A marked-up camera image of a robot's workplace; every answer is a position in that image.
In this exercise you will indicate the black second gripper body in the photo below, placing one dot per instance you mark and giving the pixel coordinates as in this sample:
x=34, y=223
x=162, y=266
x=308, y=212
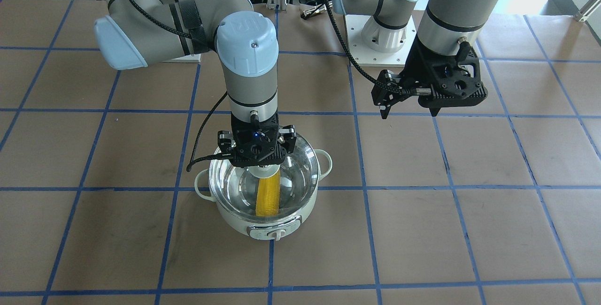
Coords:
x=415, y=71

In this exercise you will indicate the silver robot arm near pot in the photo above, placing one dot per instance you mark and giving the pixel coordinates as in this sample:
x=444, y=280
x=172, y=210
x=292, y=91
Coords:
x=138, y=33

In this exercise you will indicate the yellow corn cob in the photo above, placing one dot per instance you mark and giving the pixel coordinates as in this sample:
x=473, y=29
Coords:
x=268, y=196

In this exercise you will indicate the white electric cooking pot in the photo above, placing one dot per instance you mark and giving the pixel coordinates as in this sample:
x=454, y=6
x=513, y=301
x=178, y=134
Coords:
x=260, y=231

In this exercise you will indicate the black gripper body over pot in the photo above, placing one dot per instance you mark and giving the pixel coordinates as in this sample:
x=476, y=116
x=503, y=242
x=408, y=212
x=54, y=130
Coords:
x=225, y=139

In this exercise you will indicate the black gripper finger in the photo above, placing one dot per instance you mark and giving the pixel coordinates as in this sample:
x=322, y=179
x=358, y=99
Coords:
x=434, y=111

